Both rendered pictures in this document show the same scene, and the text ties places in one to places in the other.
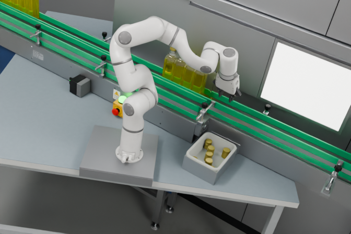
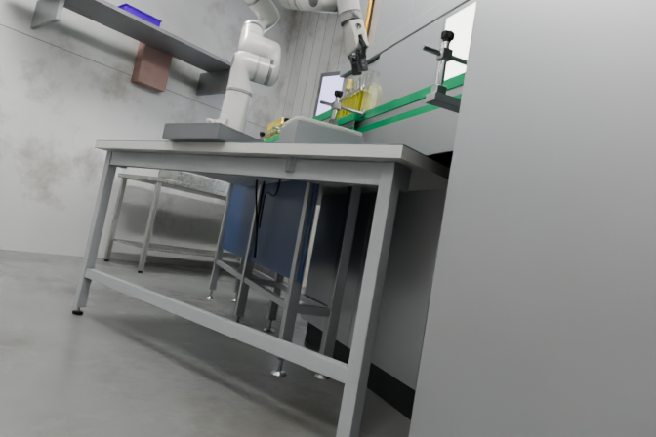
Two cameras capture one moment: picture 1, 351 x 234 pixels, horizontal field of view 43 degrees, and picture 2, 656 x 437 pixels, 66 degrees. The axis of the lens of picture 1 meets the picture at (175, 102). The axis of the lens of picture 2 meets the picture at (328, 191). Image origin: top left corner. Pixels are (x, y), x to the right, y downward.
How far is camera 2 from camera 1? 2.19 m
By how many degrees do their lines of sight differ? 57
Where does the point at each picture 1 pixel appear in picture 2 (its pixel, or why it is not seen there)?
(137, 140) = (232, 100)
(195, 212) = not seen: hidden behind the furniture
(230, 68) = not seen: outside the picture
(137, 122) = (236, 74)
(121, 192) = not seen: hidden behind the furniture
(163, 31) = not seen: outside the picture
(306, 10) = not seen: outside the picture
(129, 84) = (244, 39)
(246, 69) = (420, 80)
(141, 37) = not seen: outside the picture
